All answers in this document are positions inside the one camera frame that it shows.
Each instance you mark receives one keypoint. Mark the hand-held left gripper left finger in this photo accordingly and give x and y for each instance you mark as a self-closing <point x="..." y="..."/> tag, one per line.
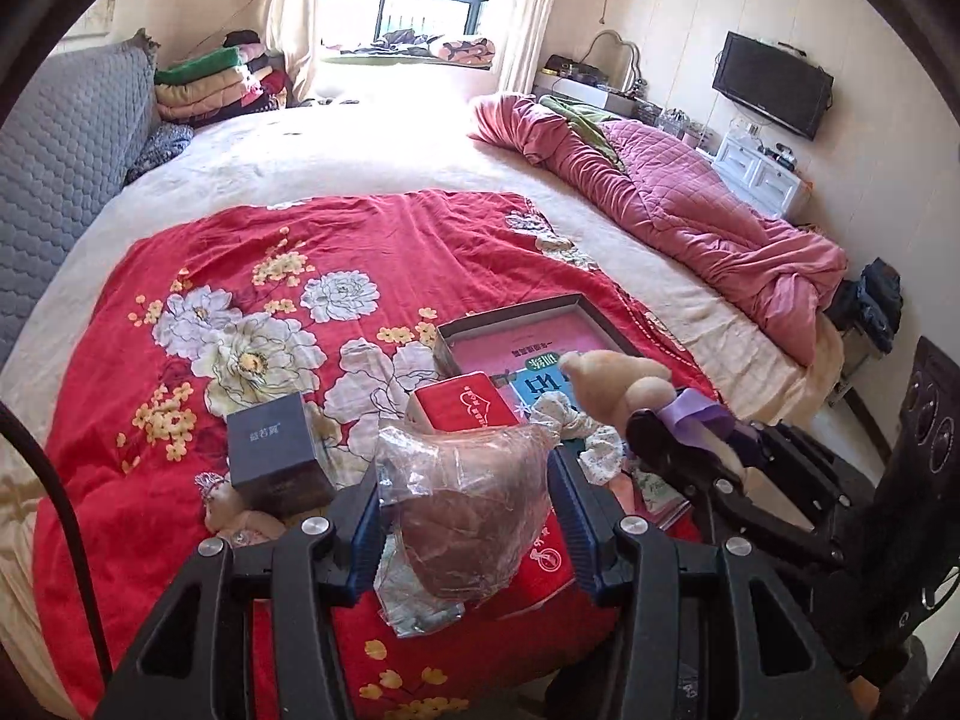
<point x="364" y="540"/>

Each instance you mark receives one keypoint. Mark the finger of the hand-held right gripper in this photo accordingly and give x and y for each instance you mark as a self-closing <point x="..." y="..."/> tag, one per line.
<point x="667" y="442"/>
<point x="769" y="446"/>

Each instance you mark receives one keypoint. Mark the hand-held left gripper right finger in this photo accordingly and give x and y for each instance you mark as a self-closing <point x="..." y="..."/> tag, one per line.
<point x="577" y="532"/>

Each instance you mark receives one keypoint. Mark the teddy bear with purple ribbon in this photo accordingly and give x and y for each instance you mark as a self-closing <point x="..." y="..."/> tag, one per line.
<point x="615" y="382"/>

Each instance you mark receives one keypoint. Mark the floral fabric scrunchie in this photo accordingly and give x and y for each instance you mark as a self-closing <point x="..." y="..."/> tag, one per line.
<point x="581" y="439"/>

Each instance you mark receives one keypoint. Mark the brown cloth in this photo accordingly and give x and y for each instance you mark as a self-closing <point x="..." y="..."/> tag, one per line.
<point x="465" y="510"/>

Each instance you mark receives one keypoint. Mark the dark blue box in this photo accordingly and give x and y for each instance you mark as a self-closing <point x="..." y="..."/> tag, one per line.
<point x="277" y="457"/>

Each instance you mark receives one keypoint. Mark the shallow cardboard tray pink inside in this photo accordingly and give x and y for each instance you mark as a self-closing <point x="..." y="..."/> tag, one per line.
<point x="525" y="337"/>

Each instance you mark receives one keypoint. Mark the black speaker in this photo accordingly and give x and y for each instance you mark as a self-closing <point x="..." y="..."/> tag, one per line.
<point x="934" y="405"/>

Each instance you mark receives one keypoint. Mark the pile of dark clothes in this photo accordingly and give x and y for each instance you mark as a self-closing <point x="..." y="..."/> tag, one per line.
<point x="870" y="307"/>

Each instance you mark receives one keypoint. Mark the pink quilt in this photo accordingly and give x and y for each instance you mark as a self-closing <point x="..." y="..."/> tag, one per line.
<point x="675" y="210"/>

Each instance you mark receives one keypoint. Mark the white drawer cabinet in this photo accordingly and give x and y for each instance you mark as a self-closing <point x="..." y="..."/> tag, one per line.
<point x="757" y="176"/>

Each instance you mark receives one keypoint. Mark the red floral blanket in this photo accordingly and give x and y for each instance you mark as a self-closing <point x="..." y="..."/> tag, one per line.
<point x="225" y="255"/>

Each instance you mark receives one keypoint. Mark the green cloth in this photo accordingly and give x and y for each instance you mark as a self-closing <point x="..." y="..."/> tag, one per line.
<point x="581" y="124"/>

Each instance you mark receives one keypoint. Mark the black television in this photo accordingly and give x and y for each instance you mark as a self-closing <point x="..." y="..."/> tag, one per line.
<point x="772" y="86"/>

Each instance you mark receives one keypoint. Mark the cluttered dresser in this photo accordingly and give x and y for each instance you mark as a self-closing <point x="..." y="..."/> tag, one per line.
<point x="600" y="82"/>

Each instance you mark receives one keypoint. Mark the heart-shaped mirror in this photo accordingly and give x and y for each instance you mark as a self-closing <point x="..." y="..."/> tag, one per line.
<point x="622" y="52"/>

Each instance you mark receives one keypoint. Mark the cream bed sheet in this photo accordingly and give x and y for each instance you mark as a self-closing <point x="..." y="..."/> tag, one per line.
<point x="375" y="142"/>

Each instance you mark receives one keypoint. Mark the dark patterned cloth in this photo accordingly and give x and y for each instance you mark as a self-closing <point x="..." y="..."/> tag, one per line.
<point x="161" y="150"/>

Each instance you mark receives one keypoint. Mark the floral cushion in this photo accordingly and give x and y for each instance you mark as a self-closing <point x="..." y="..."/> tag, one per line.
<point x="465" y="49"/>

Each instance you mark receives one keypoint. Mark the cream curtain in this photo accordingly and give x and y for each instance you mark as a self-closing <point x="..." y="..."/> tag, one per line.
<point x="529" y="15"/>
<point x="296" y="15"/>

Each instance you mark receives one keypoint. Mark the grey quilted headboard cover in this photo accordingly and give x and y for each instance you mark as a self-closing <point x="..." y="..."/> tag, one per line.
<point x="60" y="165"/>

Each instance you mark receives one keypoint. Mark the stack of folded clothes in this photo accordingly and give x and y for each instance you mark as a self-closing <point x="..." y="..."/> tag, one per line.
<point x="210" y="82"/>

